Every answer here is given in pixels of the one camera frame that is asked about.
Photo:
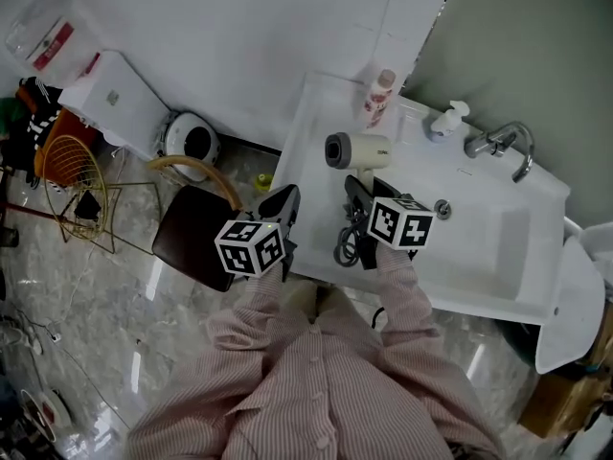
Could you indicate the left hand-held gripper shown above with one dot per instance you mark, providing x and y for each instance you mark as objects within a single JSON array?
[{"x": 249, "y": 249}]

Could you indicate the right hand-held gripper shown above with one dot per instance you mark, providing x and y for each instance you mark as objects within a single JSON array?
[{"x": 400, "y": 223}]

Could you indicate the beige hair dryer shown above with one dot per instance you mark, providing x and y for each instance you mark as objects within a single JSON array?
[{"x": 366, "y": 151}]

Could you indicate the person's right forearm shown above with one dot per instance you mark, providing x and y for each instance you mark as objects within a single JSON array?
[{"x": 402, "y": 295}]

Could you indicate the person's left forearm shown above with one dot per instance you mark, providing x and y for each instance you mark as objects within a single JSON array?
[{"x": 254, "y": 305}]

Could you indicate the chrome sink drain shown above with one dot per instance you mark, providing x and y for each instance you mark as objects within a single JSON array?
[{"x": 442, "y": 209}]

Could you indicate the white sink counter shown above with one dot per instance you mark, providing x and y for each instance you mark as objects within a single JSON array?
[{"x": 479, "y": 252}]

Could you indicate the small yellow bottle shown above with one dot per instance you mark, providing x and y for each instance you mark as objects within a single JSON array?
[{"x": 263, "y": 184}]

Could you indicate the pink label bottle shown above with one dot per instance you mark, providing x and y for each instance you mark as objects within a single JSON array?
[{"x": 379, "y": 101}]

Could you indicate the dark brown seat chair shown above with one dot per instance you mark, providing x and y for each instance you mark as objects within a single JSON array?
[{"x": 191, "y": 233}]

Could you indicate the white pump soap bottle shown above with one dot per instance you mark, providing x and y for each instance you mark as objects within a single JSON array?
[{"x": 445, "y": 125}]

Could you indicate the white round appliance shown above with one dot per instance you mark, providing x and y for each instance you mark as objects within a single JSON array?
[{"x": 191, "y": 142}]

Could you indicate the chrome faucet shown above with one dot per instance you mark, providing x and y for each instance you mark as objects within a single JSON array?
[{"x": 500, "y": 142}]

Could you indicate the white box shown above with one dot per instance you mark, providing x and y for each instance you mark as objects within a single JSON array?
[{"x": 120, "y": 103}]

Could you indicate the person's pink striped shirt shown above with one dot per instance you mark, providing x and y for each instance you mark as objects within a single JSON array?
[{"x": 311, "y": 400}]

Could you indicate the orange box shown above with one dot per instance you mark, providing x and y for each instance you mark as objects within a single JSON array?
[{"x": 67, "y": 132}]

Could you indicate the white curved panel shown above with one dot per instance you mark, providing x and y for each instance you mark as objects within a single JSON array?
[{"x": 570, "y": 305}]

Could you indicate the black white striped bag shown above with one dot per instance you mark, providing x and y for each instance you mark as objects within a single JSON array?
[{"x": 29, "y": 127}]

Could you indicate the clear plastic bag red label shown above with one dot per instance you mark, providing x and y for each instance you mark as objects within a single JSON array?
[{"x": 52, "y": 36}]

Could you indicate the cardboard box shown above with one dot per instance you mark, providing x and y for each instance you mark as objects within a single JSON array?
[{"x": 565, "y": 400}]

